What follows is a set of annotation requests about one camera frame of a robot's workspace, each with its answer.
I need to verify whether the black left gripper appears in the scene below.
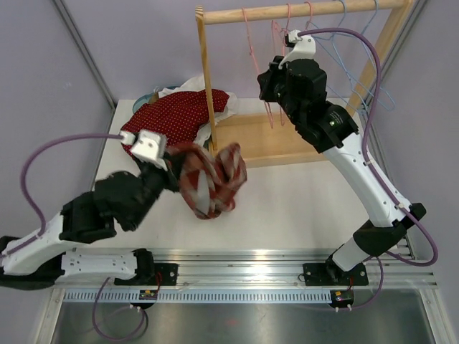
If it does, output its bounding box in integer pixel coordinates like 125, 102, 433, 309
129, 153, 189, 230

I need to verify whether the pink wire hanger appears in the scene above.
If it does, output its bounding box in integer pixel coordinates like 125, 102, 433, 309
303, 1, 315, 33
241, 7, 274, 129
270, 3, 293, 126

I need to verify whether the red plaid skirt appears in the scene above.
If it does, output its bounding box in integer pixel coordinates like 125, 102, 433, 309
167, 143, 247, 219

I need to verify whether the white ruffled skirt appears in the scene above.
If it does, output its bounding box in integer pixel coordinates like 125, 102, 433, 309
157, 75, 240, 148

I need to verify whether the red polka dot skirt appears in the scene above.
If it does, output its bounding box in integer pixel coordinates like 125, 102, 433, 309
121, 90, 209, 158

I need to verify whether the white shirt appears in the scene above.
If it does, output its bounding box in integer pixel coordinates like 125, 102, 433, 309
150, 86, 183, 104

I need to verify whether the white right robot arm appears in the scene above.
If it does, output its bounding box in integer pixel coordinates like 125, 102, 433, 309
257, 56, 427, 285

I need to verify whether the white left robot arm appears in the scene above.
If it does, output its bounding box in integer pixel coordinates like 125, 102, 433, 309
1, 153, 185, 291

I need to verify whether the wooden clothes rack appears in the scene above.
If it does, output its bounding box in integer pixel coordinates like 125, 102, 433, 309
195, 1, 416, 168

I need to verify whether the teal plastic tub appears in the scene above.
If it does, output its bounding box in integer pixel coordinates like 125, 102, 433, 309
132, 87, 163, 113

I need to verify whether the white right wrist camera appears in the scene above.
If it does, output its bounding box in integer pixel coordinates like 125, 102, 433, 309
279, 30, 316, 69

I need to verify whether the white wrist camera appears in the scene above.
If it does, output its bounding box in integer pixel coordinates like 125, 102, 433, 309
279, 30, 316, 69
119, 130, 167, 171

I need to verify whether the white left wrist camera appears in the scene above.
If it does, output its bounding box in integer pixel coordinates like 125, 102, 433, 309
119, 130, 167, 171

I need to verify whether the white slotted cable duct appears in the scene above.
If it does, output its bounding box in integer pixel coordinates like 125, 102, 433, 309
64, 288, 331, 304

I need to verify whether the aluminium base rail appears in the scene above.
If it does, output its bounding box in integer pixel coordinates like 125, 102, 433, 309
48, 249, 438, 290

